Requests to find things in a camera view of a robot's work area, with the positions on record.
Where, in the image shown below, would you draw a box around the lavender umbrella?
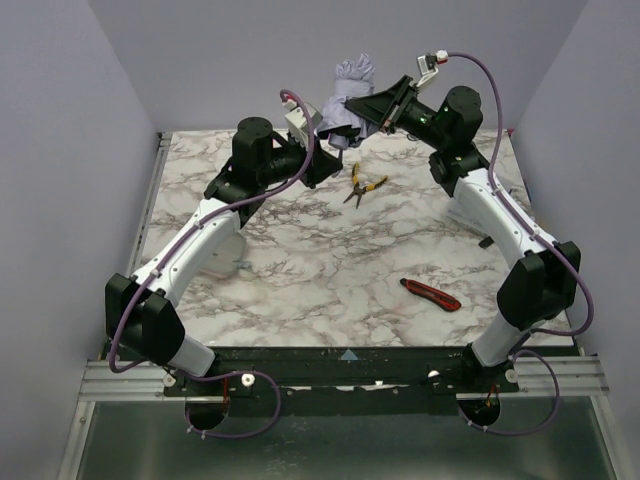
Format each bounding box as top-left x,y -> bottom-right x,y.
319,54 -> 381,152

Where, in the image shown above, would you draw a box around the pink zippered umbrella case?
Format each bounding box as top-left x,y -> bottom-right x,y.
200,233 -> 251,279

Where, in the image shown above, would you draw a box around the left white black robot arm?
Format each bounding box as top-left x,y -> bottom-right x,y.
105,104 -> 340,378

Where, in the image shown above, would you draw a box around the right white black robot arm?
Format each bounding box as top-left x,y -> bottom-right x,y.
346,76 -> 581,383

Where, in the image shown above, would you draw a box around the yellow black pliers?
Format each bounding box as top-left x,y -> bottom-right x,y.
343,162 -> 389,208

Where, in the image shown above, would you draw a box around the red black utility knife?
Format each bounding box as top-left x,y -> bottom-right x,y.
399,278 -> 461,312

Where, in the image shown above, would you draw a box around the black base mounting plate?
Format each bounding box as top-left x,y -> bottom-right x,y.
102,344 -> 521,417

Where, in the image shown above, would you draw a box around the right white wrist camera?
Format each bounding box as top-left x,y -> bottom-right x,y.
415,50 -> 449,90

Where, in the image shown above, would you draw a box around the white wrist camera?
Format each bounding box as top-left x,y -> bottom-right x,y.
415,50 -> 449,90
283,98 -> 322,149

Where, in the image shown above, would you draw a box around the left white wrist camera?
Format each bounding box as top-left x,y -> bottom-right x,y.
283,98 -> 322,149

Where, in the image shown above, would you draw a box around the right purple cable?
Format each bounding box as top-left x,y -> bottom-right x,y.
447,51 -> 596,436

